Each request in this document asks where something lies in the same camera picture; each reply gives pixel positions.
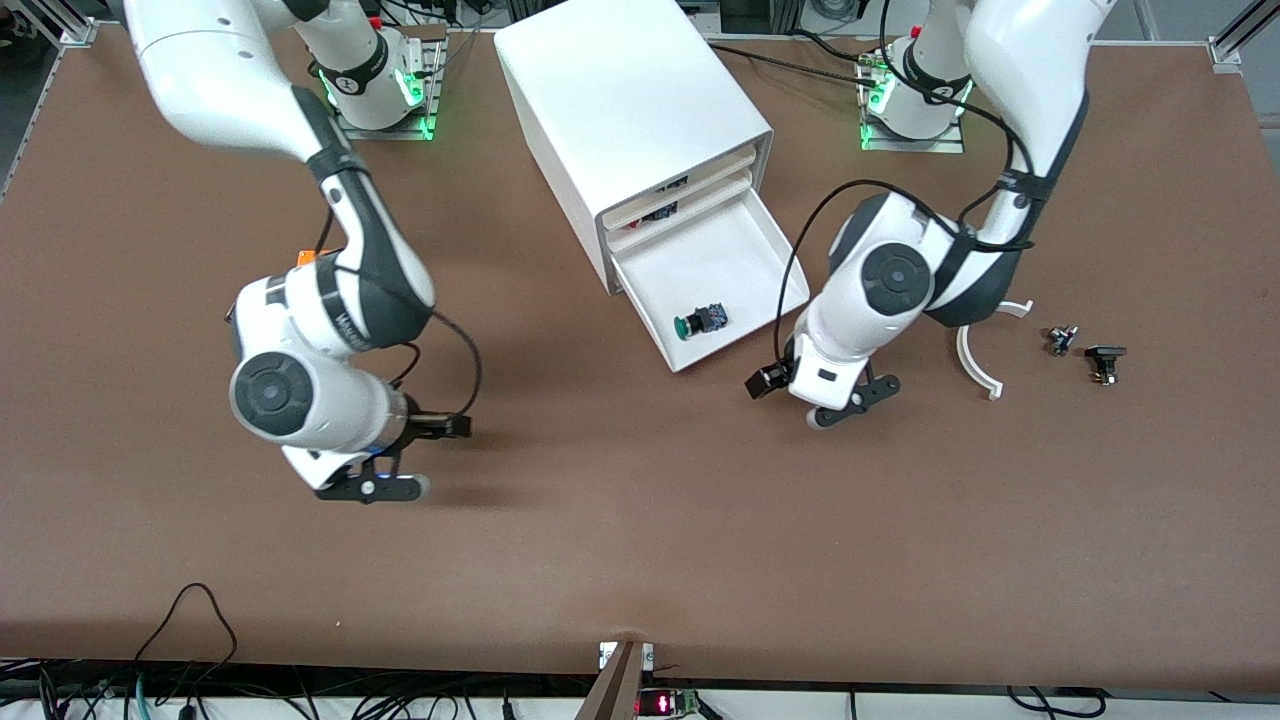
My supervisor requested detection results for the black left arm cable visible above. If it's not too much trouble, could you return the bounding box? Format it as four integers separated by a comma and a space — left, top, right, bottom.
774, 0, 1043, 374

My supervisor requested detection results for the white drawer with red button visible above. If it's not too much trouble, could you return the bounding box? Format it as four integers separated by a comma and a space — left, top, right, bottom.
606, 172, 755, 259

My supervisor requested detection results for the grey camera post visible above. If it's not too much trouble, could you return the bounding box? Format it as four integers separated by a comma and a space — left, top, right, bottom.
574, 640, 657, 720

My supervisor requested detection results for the small red LED device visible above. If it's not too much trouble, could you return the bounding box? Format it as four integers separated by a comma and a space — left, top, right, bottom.
637, 688, 703, 719

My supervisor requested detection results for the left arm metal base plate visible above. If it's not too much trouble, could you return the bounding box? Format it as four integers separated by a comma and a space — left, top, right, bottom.
858, 95, 967, 155

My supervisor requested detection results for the white lowest drawer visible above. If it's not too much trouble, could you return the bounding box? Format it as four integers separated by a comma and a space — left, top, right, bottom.
610, 188, 811, 374

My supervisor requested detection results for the small black switch part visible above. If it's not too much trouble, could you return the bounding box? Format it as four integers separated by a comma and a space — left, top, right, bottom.
1084, 344, 1129, 387

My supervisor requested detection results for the white drawer with yellow button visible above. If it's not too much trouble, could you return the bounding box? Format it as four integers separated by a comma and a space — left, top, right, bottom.
603, 146, 757, 233

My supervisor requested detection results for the white curved plastic bracket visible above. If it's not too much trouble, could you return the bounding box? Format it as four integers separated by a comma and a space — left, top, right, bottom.
956, 299, 1035, 401

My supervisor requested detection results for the green push button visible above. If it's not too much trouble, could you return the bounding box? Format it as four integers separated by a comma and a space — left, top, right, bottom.
673, 304, 731, 342

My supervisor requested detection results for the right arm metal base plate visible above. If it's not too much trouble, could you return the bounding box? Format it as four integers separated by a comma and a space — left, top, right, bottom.
330, 25, 447, 142

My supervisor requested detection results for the aluminium frame profile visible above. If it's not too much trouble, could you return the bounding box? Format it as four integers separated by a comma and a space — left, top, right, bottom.
0, 0, 99, 49
1207, 0, 1280, 67

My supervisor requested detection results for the white drawer cabinet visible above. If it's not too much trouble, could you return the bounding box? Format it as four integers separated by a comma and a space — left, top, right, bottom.
493, 0, 775, 297

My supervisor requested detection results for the black looped cable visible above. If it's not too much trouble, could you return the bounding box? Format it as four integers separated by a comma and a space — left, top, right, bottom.
133, 582, 239, 693

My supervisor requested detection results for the black braided table cable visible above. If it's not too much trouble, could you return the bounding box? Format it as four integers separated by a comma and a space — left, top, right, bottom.
705, 38, 883, 89

